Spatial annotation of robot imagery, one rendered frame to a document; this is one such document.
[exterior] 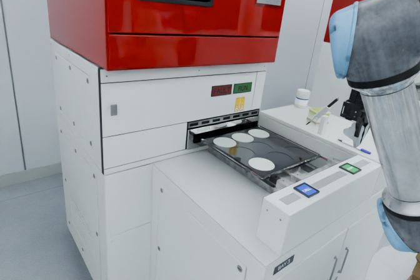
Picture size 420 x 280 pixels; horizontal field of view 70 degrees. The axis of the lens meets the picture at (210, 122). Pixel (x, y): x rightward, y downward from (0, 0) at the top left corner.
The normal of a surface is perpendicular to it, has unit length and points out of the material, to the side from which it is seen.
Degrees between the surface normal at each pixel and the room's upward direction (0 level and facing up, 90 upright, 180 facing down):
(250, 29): 90
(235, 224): 0
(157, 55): 90
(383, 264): 0
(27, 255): 0
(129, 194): 90
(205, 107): 90
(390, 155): 112
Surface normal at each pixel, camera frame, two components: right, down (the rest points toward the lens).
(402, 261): 0.10, -0.93
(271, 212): -0.78, 0.15
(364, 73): -0.67, 0.52
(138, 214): 0.62, 0.34
